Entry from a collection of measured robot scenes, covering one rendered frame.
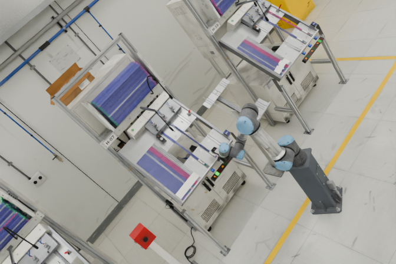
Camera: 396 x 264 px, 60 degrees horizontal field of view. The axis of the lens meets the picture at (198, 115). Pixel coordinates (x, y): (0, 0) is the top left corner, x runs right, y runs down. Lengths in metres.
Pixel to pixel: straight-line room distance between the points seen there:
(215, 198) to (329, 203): 1.06
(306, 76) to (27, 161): 3.27
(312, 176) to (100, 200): 2.87
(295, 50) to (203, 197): 1.66
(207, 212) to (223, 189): 0.27
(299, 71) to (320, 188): 1.56
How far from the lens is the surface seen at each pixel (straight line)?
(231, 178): 3.48
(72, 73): 3.31
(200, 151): 2.94
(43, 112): 4.31
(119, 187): 4.75
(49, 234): 2.99
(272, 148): 2.39
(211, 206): 3.42
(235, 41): 3.48
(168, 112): 3.04
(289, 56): 3.45
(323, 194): 2.90
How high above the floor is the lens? 2.39
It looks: 27 degrees down
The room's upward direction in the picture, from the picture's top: 40 degrees counter-clockwise
